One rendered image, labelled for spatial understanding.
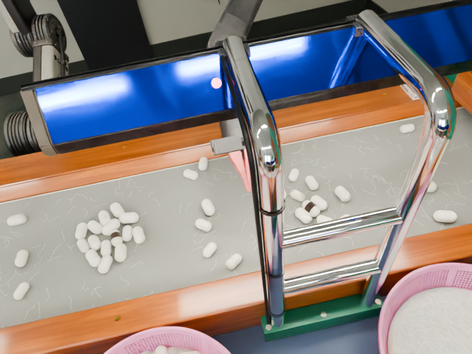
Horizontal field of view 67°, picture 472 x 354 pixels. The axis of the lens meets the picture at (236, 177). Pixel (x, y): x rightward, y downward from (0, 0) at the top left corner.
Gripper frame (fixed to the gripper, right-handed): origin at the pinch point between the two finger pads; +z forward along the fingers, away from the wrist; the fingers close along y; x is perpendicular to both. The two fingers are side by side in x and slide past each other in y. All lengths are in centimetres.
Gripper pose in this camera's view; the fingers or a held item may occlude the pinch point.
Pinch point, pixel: (248, 187)
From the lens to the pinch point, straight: 63.9
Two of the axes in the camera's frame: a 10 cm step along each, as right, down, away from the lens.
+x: -0.4, 0.3, 10.0
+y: 9.8, -2.0, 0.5
